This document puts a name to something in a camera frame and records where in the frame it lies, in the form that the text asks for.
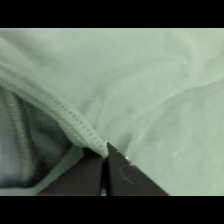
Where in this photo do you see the green T-shirt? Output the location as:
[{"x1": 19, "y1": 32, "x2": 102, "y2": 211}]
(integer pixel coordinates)
[{"x1": 0, "y1": 28, "x2": 224, "y2": 197}]

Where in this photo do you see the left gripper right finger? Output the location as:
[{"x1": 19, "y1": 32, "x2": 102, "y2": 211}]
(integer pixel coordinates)
[{"x1": 105, "y1": 141, "x2": 170, "y2": 197}]

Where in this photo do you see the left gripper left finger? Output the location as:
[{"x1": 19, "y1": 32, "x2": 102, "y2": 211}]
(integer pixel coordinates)
[{"x1": 37, "y1": 147, "x2": 104, "y2": 197}]

